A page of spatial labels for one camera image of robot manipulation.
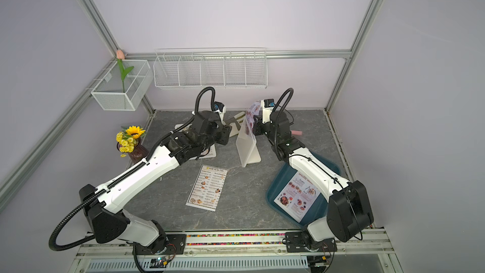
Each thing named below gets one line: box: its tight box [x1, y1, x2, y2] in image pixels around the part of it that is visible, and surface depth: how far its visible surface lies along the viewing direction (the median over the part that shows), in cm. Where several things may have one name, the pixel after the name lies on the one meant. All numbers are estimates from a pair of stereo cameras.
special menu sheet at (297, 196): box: [273, 171, 321, 224], surface depth 86 cm
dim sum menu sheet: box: [185, 164, 229, 212], surface depth 91 cm
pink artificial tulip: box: [116, 49, 135, 93], surface depth 92 cm
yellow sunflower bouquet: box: [116, 125, 146, 158], surface depth 78 cm
